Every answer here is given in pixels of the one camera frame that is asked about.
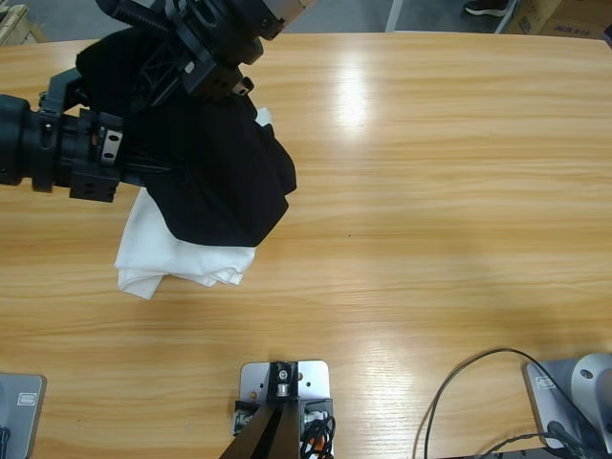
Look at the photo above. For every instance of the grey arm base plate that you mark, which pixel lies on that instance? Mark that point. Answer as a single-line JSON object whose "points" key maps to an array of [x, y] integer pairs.
{"points": [[19, 416], [569, 406]]}

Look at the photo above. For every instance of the white metal post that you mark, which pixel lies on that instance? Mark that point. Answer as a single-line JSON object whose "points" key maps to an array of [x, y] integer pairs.
{"points": [[394, 14]]}

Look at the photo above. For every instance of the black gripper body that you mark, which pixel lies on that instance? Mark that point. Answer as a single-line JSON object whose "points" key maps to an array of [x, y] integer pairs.
{"points": [[57, 148], [215, 43]]}

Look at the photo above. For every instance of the white Unitree T-shirt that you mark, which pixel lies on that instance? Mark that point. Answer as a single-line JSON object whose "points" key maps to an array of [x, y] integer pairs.
{"points": [[172, 253], [143, 284]]}

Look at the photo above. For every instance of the black white shoe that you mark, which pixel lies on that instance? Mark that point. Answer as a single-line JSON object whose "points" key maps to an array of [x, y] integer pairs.
{"points": [[488, 8]]}

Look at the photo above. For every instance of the white block with dark post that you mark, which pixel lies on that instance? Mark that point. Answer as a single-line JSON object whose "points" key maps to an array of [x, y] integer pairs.
{"points": [[283, 411]]}

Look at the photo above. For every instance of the black Unitree polo shirt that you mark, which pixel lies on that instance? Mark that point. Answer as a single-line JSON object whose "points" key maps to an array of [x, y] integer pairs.
{"points": [[220, 172]]}

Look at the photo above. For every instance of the wooden pallet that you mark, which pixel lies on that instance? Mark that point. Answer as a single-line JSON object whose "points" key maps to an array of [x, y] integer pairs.
{"points": [[19, 24]]}

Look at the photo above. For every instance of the brown cardboard box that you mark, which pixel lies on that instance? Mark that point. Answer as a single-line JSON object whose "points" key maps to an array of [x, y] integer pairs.
{"points": [[564, 14]]}

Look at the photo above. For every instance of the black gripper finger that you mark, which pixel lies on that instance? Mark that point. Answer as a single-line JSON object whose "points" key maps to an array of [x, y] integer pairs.
{"points": [[139, 13], [163, 76], [62, 84], [143, 169]]}

